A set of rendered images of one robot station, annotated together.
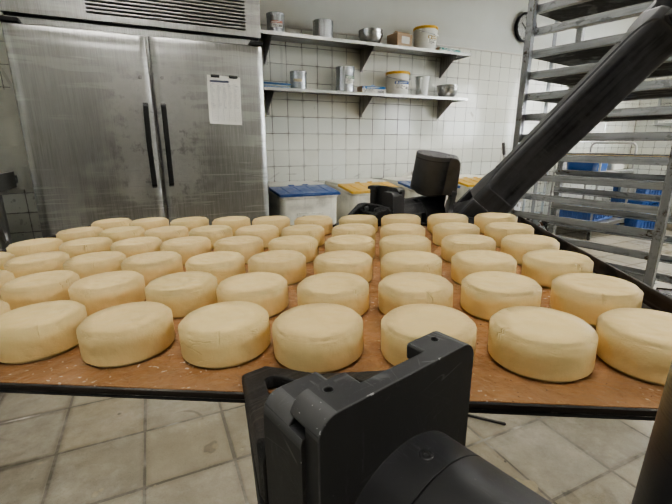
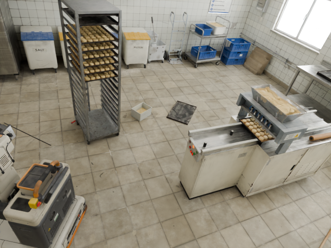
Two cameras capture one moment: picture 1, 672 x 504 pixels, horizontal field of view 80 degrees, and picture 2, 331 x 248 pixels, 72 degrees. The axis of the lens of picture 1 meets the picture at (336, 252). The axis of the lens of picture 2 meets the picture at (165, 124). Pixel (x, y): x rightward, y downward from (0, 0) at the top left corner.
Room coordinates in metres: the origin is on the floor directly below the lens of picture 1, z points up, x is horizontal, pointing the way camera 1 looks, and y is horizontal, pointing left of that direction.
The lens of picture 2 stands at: (-0.86, -2.06, 2.46)
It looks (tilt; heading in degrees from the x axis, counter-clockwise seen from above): 39 degrees down; 356
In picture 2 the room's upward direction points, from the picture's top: 10 degrees clockwise
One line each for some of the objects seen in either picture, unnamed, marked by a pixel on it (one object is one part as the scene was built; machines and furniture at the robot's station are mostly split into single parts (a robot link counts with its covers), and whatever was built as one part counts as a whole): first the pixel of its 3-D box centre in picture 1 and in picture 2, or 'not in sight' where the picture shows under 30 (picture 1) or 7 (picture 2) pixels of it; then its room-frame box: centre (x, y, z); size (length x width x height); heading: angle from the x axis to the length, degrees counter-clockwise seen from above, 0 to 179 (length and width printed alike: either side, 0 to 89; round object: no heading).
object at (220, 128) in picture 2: not in sight; (259, 121); (1.41, -3.38, 0.87); 2.01 x 0.03 x 0.07; 114
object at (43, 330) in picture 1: (40, 329); not in sight; (0.22, 0.18, 1.01); 0.05 x 0.05 x 0.02
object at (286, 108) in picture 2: not in sight; (275, 101); (1.23, -3.33, 1.28); 0.54 x 0.27 x 0.06; 24
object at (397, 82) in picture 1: (397, 84); not in sight; (4.23, -0.60, 1.67); 0.25 x 0.24 x 0.21; 114
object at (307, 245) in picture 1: (293, 249); not in sight; (0.40, 0.04, 1.01); 0.05 x 0.05 x 0.02
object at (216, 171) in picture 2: not in sight; (214, 162); (1.03, -2.87, 0.45); 0.70 x 0.34 x 0.90; 114
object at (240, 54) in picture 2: (638, 205); (234, 51); (5.37, -4.06, 0.30); 0.60 x 0.40 x 0.20; 114
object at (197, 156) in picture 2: not in sight; (193, 149); (0.88, -2.54, 0.77); 0.24 x 0.04 x 0.14; 24
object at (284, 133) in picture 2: not in sight; (265, 120); (1.23, -3.33, 1.01); 0.72 x 0.33 x 0.34; 24
